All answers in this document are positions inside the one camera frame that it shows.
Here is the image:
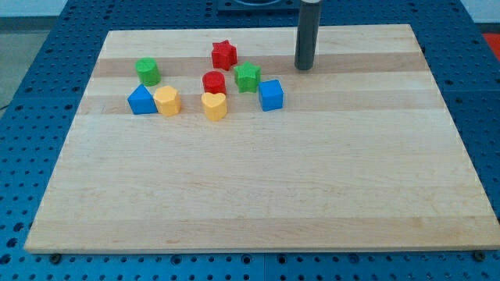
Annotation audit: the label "red star block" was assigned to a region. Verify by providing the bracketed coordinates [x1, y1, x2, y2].
[211, 40, 238, 71]

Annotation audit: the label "yellow hexagon block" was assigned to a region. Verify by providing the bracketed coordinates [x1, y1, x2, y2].
[153, 86, 181, 116]

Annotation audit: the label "blue cube block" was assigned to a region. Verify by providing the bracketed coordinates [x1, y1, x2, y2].
[259, 80, 284, 112]

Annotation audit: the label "green star block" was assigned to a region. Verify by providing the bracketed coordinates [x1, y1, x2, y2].
[234, 62, 261, 93]

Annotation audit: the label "red cylinder block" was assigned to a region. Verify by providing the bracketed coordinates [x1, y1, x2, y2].
[202, 71, 227, 94]

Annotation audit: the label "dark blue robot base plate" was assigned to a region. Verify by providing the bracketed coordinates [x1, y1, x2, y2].
[214, 0, 300, 14]

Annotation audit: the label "yellow heart block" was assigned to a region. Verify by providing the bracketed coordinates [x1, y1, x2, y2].
[201, 92, 228, 121]

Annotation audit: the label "wooden board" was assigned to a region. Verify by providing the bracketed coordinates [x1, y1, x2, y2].
[24, 24, 499, 254]

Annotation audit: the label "blue triangle block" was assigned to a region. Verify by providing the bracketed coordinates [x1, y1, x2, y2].
[127, 84, 158, 115]

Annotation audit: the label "green cylinder block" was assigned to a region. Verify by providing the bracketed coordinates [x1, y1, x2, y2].
[135, 57, 161, 87]

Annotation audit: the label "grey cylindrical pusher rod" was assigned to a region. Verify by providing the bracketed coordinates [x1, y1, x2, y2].
[295, 0, 323, 70]

